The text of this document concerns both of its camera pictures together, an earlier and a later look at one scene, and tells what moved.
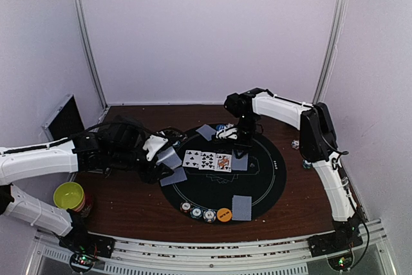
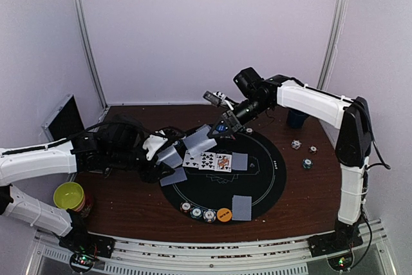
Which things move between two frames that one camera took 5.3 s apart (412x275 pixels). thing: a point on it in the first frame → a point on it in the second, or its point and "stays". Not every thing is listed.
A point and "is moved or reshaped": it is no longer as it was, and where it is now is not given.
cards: x=206 y=131 is moved or reshaped
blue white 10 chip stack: x=295 y=144 stays
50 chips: x=196 y=212 stays
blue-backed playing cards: x=241 y=208 stays
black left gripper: x=154 y=170 stays
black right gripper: x=245 y=143 → x=232 y=125
